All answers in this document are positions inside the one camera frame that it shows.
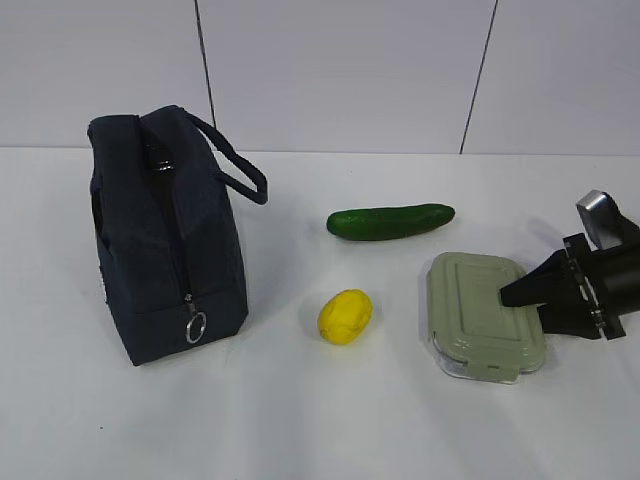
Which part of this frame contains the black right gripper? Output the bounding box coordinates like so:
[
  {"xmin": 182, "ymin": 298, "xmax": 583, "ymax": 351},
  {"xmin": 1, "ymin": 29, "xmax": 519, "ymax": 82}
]
[{"xmin": 500, "ymin": 234, "xmax": 639, "ymax": 340}]

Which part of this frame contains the green lidded food container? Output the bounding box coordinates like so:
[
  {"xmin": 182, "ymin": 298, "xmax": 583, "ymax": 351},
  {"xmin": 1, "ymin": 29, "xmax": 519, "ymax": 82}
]
[{"xmin": 426, "ymin": 252, "xmax": 546, "ymax": 384}]

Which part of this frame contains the green cucumber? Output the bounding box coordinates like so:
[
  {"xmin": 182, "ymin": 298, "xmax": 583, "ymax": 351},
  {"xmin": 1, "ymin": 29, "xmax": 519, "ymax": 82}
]
[{"xmin": 326, "ymin": 203, "xmax": 456, "ymax": 242}]

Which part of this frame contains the yellow lemon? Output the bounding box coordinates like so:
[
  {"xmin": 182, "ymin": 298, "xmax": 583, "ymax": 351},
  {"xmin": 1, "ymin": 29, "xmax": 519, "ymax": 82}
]
[{"xmin": 317, "ymin": 289, "xmax": 374, "ymax": 345}]

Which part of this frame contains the navy blue lunch bag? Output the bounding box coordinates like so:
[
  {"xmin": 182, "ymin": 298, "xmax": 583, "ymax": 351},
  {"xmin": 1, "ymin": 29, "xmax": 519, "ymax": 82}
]
[{"xmin": 87, "ymin": 105, "xmax": 268, "ymax": 366}]

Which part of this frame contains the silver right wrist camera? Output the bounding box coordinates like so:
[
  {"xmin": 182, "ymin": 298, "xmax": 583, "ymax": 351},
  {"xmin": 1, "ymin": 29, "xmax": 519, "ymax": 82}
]
[{"xmin": 576, "ymin": 190, "xmax": 623, "ymax": 250}]

